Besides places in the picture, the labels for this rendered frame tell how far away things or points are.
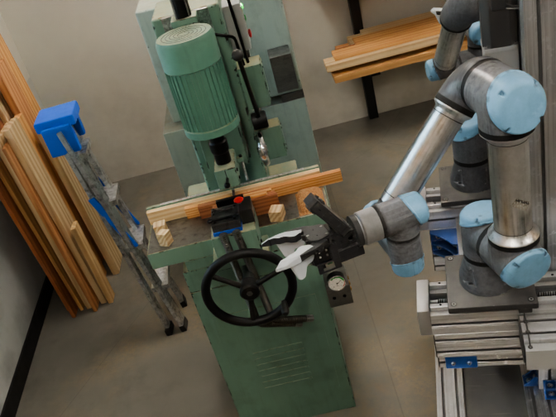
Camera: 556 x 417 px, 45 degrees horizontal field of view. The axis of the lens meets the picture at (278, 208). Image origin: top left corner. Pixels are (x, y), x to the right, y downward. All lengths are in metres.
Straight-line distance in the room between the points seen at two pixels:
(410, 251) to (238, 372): 1.18
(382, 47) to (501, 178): 2.62
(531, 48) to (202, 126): 0.94
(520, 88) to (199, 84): 0.95
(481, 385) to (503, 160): 1.12
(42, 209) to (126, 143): 1.45
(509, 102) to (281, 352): 1.38
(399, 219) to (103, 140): 3.46
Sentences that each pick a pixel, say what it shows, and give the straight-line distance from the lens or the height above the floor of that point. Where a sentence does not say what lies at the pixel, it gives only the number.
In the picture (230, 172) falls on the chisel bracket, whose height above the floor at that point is 1.05.
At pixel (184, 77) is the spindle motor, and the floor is 1.41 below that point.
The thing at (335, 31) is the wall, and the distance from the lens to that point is 4.47.
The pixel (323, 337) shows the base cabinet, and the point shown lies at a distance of 2.45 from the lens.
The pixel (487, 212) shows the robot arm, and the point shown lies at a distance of 1.76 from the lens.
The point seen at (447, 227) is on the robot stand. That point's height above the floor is 0.69.
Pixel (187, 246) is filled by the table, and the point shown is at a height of 0.89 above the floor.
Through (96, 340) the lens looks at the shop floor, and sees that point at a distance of 3.48.
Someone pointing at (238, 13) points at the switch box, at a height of 1.45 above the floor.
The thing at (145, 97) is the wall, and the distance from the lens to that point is 4.55.
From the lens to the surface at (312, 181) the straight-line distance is 2.25.
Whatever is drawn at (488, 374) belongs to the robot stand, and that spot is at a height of 0.21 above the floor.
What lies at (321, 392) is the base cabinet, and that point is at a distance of 2.64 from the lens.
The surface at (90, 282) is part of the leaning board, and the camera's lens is 3.62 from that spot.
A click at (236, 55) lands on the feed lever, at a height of 1.44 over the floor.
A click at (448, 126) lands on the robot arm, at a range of 1.56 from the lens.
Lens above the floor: 2.06
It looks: 32 degrees down
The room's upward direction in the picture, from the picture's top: 16 degrees counter-clockwise
